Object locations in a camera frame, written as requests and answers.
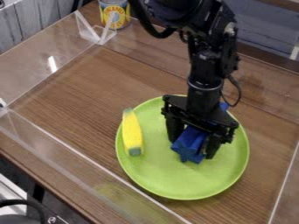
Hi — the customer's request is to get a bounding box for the blue plastic block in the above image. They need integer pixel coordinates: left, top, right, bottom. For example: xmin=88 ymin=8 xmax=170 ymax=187
xmin=169 ymin=101 xmax=231 ymax=165

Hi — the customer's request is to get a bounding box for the yellow labelled tin can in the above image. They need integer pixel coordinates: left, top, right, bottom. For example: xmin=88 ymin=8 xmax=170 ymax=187
xmin=97 ymin=0 xmax=130 ymax=30

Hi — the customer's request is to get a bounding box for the yellow toy banana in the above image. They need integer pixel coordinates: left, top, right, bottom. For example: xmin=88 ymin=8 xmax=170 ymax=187
xmin=122 ymin=108 xmax=144 ymax=157

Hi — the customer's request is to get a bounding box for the clear acrylic enclosure wall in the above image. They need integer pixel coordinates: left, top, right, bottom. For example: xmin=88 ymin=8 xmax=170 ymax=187
xmin=0 ymin=9 xmax=299 ymax=224

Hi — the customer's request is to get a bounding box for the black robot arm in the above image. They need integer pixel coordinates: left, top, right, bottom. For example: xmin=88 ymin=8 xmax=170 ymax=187
xmin=128 ymin=0 xmax=239 ymax=159

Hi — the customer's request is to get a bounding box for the black cable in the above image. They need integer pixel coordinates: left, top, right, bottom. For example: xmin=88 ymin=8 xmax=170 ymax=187
xmin=0 ymin=199 xmax=50 ymax=224

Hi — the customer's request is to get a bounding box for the green round plate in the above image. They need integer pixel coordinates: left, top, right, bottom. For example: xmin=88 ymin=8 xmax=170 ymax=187
xmin=114 ymin=97 xmax=249 ymax=200

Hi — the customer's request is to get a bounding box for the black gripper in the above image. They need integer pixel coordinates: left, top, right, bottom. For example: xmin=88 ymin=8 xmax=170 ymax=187
xmin=161 ymin=94 xmax=239 ymax=159

